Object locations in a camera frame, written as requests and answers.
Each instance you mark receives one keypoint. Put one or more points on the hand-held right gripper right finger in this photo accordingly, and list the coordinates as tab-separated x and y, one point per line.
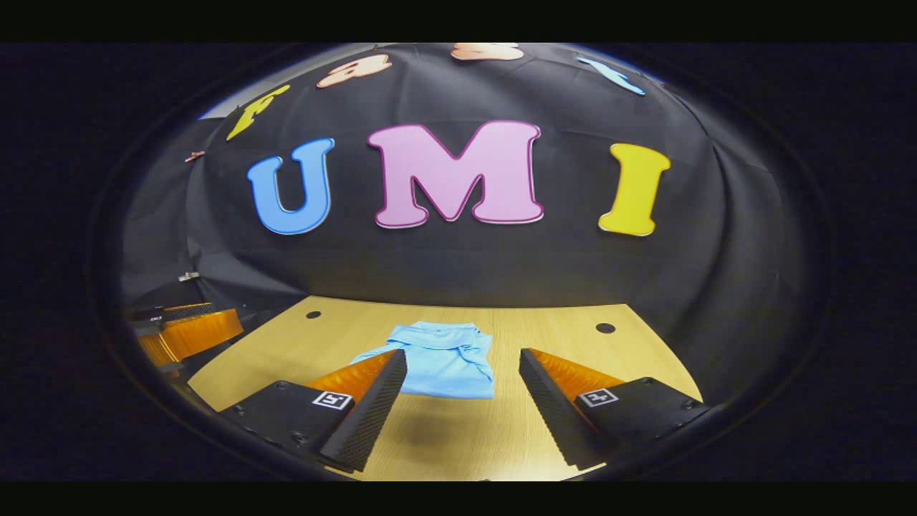
551	412

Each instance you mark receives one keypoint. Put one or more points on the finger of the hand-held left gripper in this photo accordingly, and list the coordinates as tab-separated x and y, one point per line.
197	333
154	315

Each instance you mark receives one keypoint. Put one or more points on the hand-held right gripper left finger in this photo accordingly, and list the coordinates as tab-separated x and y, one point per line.
369	419

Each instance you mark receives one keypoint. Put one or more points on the light blue T-shirt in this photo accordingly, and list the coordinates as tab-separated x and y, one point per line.
448	362

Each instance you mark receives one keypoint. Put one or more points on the orange backdrop clip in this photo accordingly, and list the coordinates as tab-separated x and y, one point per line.
193	155

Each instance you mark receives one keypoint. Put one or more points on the black backdrop cloth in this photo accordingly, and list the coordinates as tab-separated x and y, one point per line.
458	258

